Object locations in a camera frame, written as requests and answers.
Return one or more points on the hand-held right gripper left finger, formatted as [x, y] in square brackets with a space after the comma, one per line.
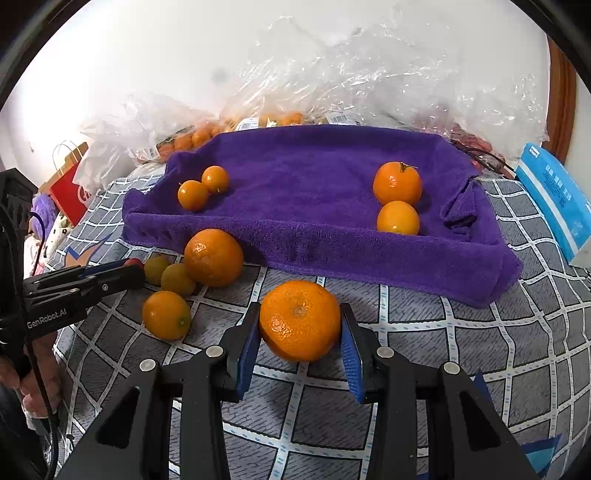
[249, 355]

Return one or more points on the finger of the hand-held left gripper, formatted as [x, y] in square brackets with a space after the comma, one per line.
[92, 290]
[92, 271]

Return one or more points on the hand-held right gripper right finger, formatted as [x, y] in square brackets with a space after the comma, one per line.
[351, 364]

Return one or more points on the red cherry tomato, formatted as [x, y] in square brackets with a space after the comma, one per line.
[135, 263]

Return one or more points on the small yellow-green fruit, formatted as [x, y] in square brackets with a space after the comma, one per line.
[156, 269]
[178, 279]

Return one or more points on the kumquat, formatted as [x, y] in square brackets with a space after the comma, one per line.
[192, 194]
[166, 314]
[215, 179]

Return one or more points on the large mandarin orange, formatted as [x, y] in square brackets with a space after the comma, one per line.
[214, 257]

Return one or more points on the yellow-orange oval citrus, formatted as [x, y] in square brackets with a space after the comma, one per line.
[398, 218]

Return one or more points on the purple towel-lined tray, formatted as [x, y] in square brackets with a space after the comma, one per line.
[300, 184]

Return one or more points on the mandarin orange with stem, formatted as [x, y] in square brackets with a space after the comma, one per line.
[397, 182]

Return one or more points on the person's left hand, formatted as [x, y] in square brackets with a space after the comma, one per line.
[44, 369]

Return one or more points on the purple fuzzy cloth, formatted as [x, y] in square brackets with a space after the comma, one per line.
[42, 207]

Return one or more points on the floral cloth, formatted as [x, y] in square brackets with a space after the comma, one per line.
[55, 240]

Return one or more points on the red paper bag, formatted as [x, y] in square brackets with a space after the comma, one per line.
[69, 194]

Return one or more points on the white plastic bag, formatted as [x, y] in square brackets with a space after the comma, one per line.
[104, 152]

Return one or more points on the grey checked blanket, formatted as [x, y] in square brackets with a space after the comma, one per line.
[485, 360]

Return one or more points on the clear bag of mandarins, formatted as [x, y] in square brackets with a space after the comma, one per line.
[180, 129]

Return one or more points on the clear bag of kumquats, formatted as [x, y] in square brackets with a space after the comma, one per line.
[272, 92]

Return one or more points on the blue tissue pack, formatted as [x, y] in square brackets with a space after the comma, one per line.
[558, 203]

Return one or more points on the clear bag of cherry tomatoes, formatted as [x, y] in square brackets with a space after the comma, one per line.
[489, 106]

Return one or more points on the empty clear plastic bag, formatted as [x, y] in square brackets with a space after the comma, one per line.
[383, 69]

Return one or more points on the brown wooden door frame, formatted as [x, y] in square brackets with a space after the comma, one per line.
[563, 101]

